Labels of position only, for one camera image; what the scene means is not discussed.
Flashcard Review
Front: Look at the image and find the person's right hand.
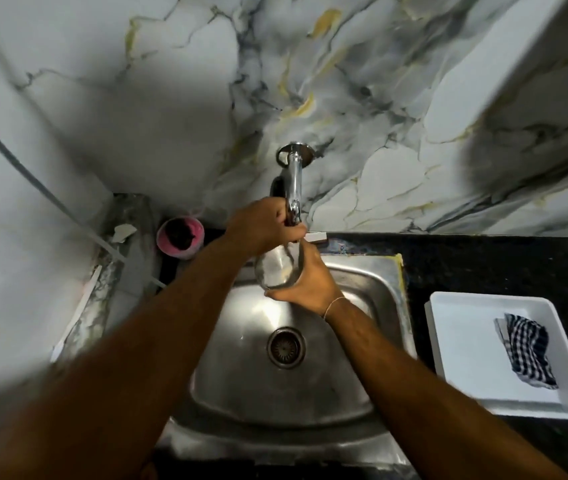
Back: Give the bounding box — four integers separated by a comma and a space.
264, 239, 346, 318

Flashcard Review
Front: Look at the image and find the person's left hand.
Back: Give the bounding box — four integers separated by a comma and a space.
224, 197, 309, 257

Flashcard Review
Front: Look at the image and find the clear drinking glass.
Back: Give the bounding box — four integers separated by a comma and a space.
254, 241, 306, 290

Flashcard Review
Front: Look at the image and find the chrome wall tap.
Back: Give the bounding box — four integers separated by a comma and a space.
270, 142, 316, 227

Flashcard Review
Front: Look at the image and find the person's left forearm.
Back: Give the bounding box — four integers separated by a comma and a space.
0, 236, 254, 480

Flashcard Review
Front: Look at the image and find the person's right forearm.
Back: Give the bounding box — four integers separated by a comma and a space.
325, 298, 568, 480

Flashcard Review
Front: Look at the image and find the thin wrist thread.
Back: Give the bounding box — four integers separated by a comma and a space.
322, 296, 347, 321

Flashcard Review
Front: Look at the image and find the round sink drain strainer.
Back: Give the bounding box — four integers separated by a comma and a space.
266, 327, 308, 370

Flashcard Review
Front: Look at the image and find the stainless steel sink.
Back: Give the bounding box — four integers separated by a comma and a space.
156, 253, 419, 468

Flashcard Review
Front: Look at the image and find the pink plastic cup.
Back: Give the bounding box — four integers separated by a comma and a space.
156, 216, 205, 260

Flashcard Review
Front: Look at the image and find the white paper scrap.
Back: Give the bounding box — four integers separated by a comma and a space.
112, 223, 138, 244

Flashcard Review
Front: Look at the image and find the white plastic strip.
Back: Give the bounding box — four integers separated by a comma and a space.
50, 265, 103, 364

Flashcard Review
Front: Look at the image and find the white plastic tray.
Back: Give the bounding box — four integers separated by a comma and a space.
424, 291, 568, 421

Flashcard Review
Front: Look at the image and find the black white checkered cloth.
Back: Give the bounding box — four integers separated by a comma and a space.
494, 313, 559, 390

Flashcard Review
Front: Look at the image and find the grey wall cable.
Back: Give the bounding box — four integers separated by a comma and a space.
0, 97, 167, 289

